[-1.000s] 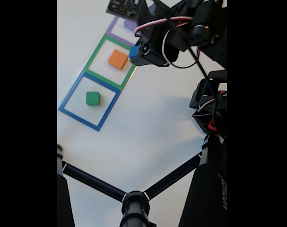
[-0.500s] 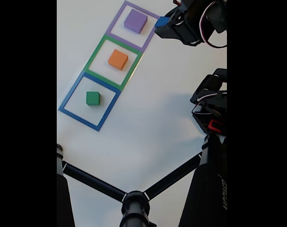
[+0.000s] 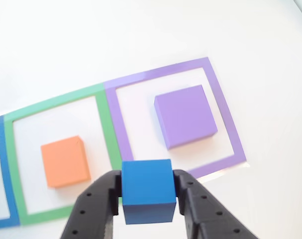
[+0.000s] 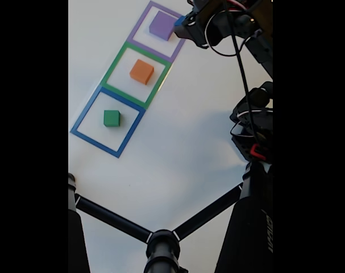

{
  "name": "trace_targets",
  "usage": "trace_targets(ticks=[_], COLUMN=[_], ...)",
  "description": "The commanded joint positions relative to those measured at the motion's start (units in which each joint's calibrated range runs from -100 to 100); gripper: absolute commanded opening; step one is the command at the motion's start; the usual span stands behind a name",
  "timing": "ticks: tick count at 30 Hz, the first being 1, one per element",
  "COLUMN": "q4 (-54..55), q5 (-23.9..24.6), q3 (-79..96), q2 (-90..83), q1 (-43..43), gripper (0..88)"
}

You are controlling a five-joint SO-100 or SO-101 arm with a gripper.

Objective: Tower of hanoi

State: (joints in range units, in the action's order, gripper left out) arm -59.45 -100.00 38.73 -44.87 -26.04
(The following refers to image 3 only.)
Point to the orange block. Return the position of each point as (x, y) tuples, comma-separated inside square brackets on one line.
[(63, 161)]

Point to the small blue cube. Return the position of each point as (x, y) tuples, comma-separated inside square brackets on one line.
[(147, 181)]

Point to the purple block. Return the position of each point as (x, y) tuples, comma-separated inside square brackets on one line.
[(185, 114)]

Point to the green square frame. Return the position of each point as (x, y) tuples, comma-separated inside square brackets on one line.
[(14, 161)]

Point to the purple square frame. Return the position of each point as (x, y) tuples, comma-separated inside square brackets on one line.
[(116, 119)]

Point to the blue square frame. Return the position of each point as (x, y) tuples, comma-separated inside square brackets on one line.
[(5, 161)]

